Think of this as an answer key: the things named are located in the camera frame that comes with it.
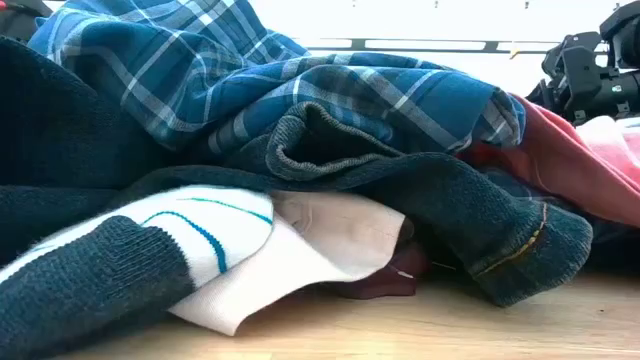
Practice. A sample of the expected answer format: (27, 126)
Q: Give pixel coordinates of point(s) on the coral red t-shirt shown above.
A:
(565, 170)

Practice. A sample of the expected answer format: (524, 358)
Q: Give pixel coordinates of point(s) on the dark denim jeans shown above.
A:
(60, 125)

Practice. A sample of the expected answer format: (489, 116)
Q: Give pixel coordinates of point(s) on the blue plaid shirt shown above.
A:
(175, 60)

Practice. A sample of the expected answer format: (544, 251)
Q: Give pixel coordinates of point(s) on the maroon garment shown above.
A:
(385, 280)

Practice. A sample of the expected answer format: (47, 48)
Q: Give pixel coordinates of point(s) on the white blue-striped sock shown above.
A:
(210, 225)

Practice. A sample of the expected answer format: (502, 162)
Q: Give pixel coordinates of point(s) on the pale pink garment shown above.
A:
(325, 235)

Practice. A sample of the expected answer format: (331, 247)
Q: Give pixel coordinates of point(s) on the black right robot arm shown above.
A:
(625, 30)

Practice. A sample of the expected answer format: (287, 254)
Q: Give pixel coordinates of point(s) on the yellow hanging tag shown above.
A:
(514, 51)

